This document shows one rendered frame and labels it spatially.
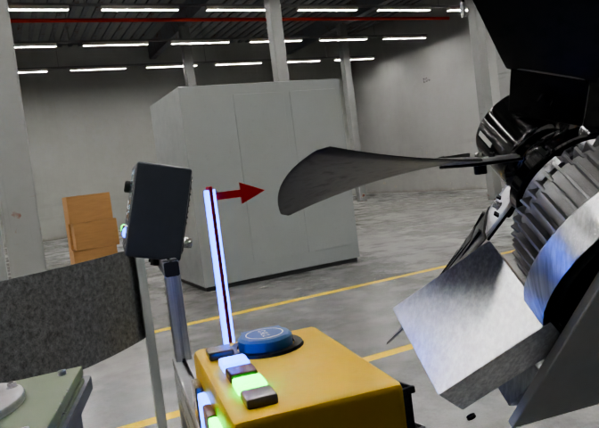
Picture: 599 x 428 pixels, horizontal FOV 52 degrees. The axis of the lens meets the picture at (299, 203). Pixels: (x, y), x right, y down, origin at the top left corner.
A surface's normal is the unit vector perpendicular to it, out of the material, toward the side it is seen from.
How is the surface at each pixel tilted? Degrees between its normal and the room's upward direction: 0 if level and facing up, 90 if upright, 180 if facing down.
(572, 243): 73
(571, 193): 59
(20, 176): 90
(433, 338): 55
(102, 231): 90
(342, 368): 0
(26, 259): 90
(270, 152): 90
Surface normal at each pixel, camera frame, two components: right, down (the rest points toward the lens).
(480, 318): -0.56, -0.47
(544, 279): -0.94, 0.10
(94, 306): 0.90, -0.09
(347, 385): -0.12, -0.99
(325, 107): 0.44, 0.00
